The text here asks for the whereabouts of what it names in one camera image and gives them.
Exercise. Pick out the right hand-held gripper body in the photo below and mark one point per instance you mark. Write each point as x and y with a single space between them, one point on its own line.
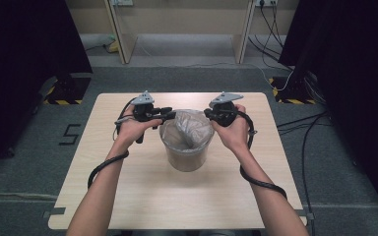
224 113

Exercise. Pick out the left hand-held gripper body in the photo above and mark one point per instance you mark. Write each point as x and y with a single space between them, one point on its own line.
143 109

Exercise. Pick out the clear plastic bin bag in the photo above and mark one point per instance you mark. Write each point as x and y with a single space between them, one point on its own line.
187 129

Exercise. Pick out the translucent grey waste bin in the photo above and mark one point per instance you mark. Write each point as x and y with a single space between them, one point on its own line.
187 159

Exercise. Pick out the person's left hand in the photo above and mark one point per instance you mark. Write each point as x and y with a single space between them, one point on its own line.
134 129

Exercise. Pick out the person's right hand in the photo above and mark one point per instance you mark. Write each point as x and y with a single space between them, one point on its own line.
234 132

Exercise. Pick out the hazard striped stand base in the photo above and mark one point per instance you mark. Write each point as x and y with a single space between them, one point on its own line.
67 91
288 93

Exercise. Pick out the yellow object on floor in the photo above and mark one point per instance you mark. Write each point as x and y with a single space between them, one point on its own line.
113 47

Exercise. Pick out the black curtain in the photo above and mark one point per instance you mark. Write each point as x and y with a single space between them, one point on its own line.
23 49
357 65

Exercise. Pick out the light wooden desk frame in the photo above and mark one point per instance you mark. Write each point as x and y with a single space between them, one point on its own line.
124 39

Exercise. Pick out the white wall socket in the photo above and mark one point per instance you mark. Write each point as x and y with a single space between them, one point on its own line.
265 2
121 2

